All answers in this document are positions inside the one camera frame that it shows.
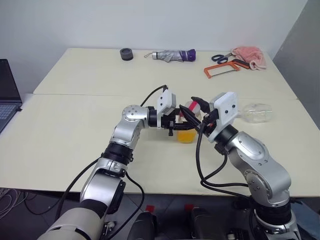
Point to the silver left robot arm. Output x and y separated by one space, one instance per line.
130 130

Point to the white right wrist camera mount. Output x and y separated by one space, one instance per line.
226 107

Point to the pink towel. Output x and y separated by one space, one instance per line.
250 55

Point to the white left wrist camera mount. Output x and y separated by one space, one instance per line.
166 102

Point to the orange hacksaw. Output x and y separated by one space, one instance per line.
207 73

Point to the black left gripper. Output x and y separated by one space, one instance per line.
167 123

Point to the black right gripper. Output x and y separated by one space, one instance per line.
209 123

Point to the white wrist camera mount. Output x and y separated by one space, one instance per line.
226 107
166 102

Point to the clear wine glass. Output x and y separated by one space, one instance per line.
257 112

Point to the red tape patch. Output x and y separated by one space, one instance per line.
189 207
150 208

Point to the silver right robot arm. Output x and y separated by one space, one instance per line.
257 160

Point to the folded grey purple umbrella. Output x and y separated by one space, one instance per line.
175 55

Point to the dark laptop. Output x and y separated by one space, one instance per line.
7 85

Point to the dark rounded shape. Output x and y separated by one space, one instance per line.
205 225
143 227

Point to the clear bottle with orange juice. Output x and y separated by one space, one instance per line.
186 137

